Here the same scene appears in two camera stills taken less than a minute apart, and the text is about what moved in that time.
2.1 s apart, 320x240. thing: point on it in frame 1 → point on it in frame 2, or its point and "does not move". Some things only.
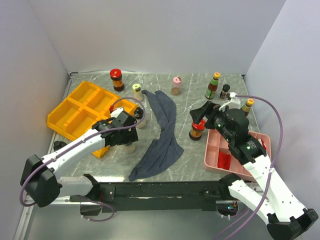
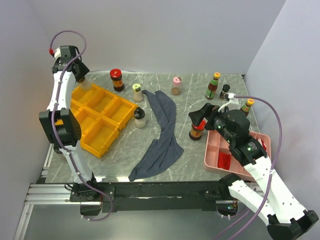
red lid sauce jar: (197, 130) does not move
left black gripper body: (127, 136) → (83, 69)
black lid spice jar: (129, 148) → (85, 85)
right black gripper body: (216, 120) does not move
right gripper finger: (197, 114) does not move
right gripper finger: (206, 124) does not move
